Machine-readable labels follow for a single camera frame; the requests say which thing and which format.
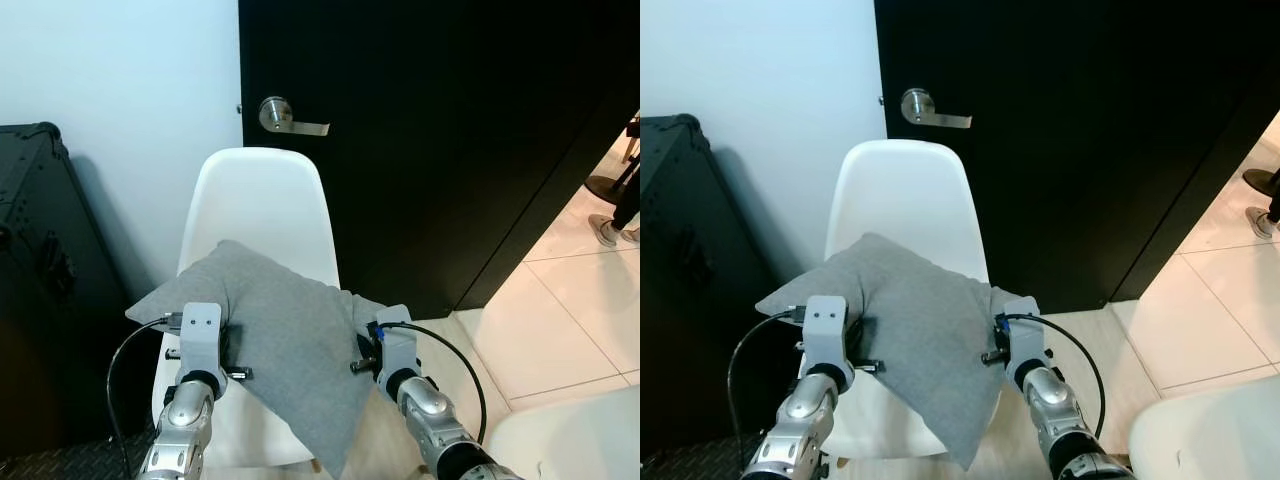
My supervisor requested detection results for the grey pillow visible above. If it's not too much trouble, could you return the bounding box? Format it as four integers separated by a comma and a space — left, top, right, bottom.
755, 233, 1041, 471
125, 240, 411, 479

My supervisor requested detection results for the white plastic chair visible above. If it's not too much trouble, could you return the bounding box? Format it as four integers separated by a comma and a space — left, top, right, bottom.
150, 148, 341, 473
485, 385, 641, 480
825, 140, 993, 466
1130, 375, 1280, 480

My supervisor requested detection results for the black flight case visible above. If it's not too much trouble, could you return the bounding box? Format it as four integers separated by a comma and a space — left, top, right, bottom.
0, 122, 136, 461
640, 113, 783, 461

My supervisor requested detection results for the black diamond plate mat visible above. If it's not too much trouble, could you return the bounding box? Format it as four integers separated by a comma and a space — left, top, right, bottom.
0, 425, 161, 480
640, 440, 771, 480

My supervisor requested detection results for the black door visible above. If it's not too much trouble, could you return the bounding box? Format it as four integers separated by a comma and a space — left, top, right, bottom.
875, 0, 1280, 313
238, 0, 641, 321

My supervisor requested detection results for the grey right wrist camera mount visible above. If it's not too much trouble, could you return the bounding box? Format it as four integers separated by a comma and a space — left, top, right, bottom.
375, 305, 421, 376
1003, 297, 1046, 366

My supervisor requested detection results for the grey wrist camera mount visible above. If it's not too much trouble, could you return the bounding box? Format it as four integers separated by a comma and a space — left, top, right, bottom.
375, 305, 421, 376
1003, 297, 1046, 366
178, 302, 226, 376
803, 295, 853, 386

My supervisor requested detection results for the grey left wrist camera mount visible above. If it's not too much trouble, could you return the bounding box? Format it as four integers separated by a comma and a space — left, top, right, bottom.
178, 302, 226, 376
803, 295, 853, 386

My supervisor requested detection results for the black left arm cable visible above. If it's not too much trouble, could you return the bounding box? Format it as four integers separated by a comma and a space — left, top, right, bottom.
727, 307, 807, 471
105, 314, 183, 480

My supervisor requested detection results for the silver door lever handle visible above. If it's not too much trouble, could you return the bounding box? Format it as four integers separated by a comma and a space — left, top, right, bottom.
900, 88, 973, 129
258, 96, 331, 137

